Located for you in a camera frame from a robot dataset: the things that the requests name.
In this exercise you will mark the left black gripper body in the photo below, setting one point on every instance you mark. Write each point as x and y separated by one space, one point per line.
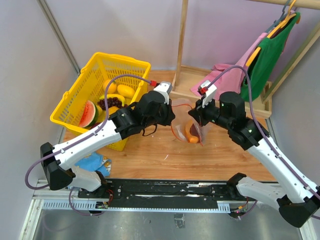
163 118

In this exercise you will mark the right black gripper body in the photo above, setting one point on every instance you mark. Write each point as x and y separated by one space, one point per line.
210 113

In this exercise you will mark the clear zip top bag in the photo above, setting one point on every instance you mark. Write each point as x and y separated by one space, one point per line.
180 107

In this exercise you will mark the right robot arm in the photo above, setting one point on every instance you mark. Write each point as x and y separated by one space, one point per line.
298 198

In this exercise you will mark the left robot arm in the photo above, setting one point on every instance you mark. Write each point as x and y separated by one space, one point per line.
154 108

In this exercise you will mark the wooden clothes rack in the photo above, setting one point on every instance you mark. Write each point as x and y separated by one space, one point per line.
184 80

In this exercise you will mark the pink shirt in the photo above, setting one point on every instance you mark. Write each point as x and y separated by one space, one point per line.
232 80

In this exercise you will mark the yellow mango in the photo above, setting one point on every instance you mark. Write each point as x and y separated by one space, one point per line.
126 91

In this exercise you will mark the yellow pear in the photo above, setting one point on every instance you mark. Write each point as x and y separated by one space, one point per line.
112 110

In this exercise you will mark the dark red grape bunch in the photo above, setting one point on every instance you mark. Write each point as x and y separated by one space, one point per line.
111 102

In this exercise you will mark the yellow banana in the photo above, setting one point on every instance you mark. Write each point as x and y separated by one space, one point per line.
122 99

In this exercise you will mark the orange fruit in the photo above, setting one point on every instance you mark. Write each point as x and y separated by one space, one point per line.
111 89

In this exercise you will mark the green shirt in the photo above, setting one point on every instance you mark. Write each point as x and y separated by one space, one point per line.
262 66

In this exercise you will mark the watermelon slice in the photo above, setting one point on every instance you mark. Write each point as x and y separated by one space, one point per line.
90 115

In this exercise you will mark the yellow plastic basket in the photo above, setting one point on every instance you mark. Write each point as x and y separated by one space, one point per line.
89 86

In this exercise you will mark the blue patterned cloth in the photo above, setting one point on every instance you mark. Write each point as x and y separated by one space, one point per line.
95 162

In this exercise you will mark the grey hanger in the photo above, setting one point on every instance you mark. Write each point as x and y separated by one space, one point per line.
285 10

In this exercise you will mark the yellow hanger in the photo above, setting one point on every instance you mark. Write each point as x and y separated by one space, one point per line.
283 22

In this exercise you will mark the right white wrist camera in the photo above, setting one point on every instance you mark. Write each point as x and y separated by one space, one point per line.
207 90

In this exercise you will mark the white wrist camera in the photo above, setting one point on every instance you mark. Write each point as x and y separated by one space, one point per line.
165 89
207 90

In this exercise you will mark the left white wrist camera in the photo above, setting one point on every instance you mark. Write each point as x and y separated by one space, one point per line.
165 89

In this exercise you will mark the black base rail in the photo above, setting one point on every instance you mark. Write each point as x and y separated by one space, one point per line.
166 196

